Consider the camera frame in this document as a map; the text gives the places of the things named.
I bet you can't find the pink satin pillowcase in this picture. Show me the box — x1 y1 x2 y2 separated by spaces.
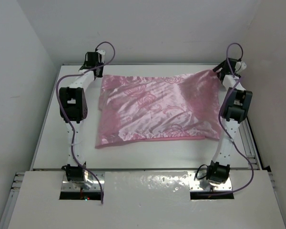
95 70 222 148

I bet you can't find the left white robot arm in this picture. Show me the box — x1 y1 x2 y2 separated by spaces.
58 49 105 187

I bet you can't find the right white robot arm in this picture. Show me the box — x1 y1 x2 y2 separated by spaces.
206 58 253 185

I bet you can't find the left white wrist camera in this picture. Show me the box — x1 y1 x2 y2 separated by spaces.
96 49 106 62

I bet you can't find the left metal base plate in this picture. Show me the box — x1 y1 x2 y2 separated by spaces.
61 171 105 192

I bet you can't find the metal base plate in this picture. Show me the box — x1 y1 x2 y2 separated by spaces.
188 169 233 192
61 171 105 192

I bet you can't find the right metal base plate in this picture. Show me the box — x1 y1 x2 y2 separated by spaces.
188 169 233 192

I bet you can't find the left aluminium frame rail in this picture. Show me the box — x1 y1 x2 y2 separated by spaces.
0 173 23 229

